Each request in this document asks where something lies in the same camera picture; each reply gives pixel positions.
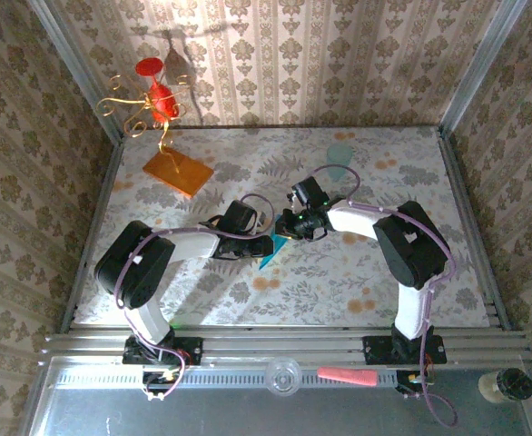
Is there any blue square paper sheet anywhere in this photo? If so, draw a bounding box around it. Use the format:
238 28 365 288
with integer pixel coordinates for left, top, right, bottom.
257 226 291 273

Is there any floral table cover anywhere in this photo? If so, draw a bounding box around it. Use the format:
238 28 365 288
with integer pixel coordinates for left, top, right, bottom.
73 125 492 328

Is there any teal plastic cup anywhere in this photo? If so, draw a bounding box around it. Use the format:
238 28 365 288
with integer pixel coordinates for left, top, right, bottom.
327 144 354 182

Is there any orange rectangular board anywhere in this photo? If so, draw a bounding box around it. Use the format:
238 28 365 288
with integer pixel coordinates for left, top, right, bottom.
142 145 215 199

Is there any clear round plastic lid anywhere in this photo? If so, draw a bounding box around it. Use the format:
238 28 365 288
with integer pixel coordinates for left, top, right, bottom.
265 357 302 397

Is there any small controller board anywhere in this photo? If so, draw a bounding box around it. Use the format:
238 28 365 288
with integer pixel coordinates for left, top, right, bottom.
141 367 182 388
395 368 436 395

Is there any pink comb-like tool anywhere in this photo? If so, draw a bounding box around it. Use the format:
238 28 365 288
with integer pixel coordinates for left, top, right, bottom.
316 366 379 387

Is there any red wine glass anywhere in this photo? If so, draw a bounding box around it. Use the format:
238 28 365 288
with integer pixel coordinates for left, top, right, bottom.
133 56 182 124

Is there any grey metal tray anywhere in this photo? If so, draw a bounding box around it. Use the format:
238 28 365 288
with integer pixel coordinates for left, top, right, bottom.
20 356 532 436

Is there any cream cylinder with black end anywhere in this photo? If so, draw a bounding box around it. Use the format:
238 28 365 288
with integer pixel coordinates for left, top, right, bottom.
478 367 532 404

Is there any aluminium long cross rail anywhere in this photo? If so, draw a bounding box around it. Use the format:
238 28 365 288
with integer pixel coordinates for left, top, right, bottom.
41 324 532 365

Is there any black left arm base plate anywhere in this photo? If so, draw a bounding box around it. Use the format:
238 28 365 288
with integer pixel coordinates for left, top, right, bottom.
122 335 203 367

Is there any gold wire stand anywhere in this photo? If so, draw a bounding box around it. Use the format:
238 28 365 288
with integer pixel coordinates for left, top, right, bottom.
95 74 193 176

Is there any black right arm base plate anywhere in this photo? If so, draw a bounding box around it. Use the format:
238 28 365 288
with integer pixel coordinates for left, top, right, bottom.
361 334 448 366

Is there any aluminium side rail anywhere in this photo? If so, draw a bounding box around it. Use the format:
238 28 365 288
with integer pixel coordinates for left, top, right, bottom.
437 125 513 332
59 134 125 332

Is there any aluminium frame post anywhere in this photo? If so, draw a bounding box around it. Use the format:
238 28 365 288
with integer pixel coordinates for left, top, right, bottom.
25 0 125 143
438 0 529 134

